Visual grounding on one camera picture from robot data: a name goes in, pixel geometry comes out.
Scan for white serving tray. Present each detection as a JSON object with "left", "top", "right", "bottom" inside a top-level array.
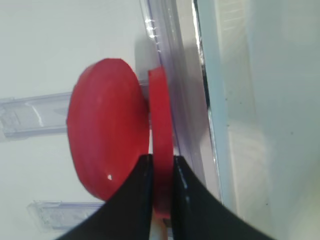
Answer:
[{"left": 194, "top": 0, "right": 320, "bottom": 240}]

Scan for clear acrylic tomato holder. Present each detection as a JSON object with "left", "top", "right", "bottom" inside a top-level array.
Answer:
[{"left": 0, "top": 80, "right": 150, "bottom": 141}]

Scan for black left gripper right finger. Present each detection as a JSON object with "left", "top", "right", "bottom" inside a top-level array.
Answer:
[{"left": 171, "top": 156, "right": 270, "bottom": 240}]

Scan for red tomato slice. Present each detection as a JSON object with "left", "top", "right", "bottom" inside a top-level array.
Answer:
[
  {"left": 66, "top": 58, "right": 150, "bottom": 201},
  {"left": 148, "top": 66, "right": 174, "bottom": 219}
]

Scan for clear acrylic cheese holder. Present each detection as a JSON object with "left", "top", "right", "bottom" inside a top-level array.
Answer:
[{"left": 27, "top": 201, "right": 104, "bottom": 232}]

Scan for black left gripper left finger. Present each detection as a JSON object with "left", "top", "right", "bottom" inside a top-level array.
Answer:
[{"left": 59, "top": 154, "right": 153, "bottom": 240}]

